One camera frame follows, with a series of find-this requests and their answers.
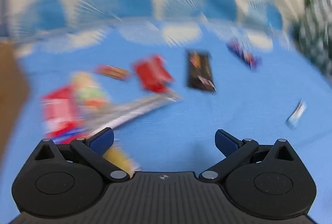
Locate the white green rice bar packet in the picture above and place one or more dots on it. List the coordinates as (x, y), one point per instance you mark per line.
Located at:
(89, 91)

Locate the dark green object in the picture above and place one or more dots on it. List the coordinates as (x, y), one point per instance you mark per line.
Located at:
(313, 31)

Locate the blue fan printed blanket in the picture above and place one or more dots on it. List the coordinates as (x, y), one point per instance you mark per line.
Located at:
(233, 115)

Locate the long silver snack packet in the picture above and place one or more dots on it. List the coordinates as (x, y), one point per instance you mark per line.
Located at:
(140, 107)

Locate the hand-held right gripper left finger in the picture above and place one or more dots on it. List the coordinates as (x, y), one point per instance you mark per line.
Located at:
(102, 139)

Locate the red snack packet white label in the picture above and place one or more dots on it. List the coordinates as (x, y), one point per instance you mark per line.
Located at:
(58, 112)

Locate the blue sofa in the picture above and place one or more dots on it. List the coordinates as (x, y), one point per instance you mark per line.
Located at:
(5, 5)

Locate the light blue snack packet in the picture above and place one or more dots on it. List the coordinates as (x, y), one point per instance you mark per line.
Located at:
(296, 114)

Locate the black brown snack packet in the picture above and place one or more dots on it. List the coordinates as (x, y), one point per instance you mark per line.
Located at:
(199, 70)

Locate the dark blue red snack packet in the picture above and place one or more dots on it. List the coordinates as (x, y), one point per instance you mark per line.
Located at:
(243, 54)

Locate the brown cardboard box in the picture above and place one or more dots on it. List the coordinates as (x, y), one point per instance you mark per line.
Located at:
(10, 89)

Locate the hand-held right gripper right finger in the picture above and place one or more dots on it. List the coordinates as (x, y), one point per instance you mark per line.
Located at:
(226, 142)

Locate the small red brown snack bar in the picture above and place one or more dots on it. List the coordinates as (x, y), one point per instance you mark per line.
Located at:
(112, 72)

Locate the yellow snack packet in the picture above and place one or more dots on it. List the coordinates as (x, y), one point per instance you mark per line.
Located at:
(120, 159)

